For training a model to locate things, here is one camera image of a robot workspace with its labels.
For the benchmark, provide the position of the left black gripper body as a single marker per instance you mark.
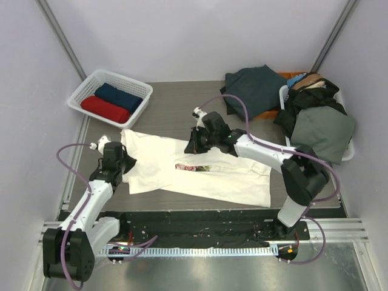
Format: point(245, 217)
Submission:
point(126, 163)

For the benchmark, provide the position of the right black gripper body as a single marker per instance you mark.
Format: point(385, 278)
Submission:
point(194, 141)

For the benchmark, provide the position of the white floral print t-shirt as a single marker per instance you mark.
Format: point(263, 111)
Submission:
point(162, 164)

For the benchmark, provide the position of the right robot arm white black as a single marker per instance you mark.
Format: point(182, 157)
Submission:
point(303, 175)

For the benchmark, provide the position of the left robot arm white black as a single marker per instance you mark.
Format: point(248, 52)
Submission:
point(69, 250)

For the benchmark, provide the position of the rolled red t-shirt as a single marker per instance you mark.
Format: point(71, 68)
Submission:
point(105, 109)

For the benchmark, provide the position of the orange plastic tray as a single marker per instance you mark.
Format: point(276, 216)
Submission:
point(272, 113)

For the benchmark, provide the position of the dark teal folded t-shirt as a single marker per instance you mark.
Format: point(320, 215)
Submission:
point(256, 87)

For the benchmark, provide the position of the white plastic lattice basket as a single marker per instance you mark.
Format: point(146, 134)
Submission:
point(124, 83)

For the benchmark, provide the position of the rolled navy blue t-shirt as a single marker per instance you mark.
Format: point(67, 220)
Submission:
point(118, 97)

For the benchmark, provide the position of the white plastic laundry bin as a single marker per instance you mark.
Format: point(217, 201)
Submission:
point(283, 96)

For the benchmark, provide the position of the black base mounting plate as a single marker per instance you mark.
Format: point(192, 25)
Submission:
point(202, 229)

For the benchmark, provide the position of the blue cloth in bin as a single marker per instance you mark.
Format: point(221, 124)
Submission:
point(294, 79)

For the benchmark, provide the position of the tan beige garment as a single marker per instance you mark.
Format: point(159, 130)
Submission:
point(308, 80)

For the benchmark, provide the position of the grey green t-shirt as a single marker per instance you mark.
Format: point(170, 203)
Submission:
point(326, 130)

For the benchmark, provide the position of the black crumpled garment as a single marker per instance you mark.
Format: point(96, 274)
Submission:
point(303, 99)

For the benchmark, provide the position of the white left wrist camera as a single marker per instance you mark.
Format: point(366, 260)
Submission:
point(100, 144)

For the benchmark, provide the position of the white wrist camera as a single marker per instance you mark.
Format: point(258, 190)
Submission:
point(100, 144)
point(198, 115)

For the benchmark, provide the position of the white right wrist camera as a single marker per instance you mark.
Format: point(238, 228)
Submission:
point(198, 115)

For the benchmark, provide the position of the slotted white cable duct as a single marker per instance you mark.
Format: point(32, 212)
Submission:
point(153, 252)

